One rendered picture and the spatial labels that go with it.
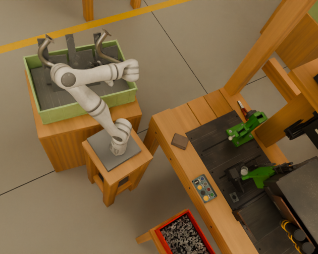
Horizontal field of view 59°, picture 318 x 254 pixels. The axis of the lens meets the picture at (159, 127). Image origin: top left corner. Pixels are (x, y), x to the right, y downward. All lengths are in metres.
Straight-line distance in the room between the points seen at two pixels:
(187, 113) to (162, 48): 1.56
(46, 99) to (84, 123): 0.28
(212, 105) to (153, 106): 1.02
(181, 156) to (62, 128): 0.77
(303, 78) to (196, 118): 0.74
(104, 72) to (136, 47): 2.07
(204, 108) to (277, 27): 0.69
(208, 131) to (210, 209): 0.50
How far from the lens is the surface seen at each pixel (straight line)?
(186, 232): 1.71
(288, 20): 1.63
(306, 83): 1.51
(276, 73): 1.87
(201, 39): 3.62
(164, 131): 1.81
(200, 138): 1.85
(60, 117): 1.89
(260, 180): 1.61
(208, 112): 1.98
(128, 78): 1.34
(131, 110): 1.96
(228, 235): 1.77
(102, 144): 1.75
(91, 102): 1.29
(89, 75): 1.23
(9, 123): 2.89
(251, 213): 1.59
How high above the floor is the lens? 2.52
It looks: 63 degrees down
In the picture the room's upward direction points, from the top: 24 degrees clockwise
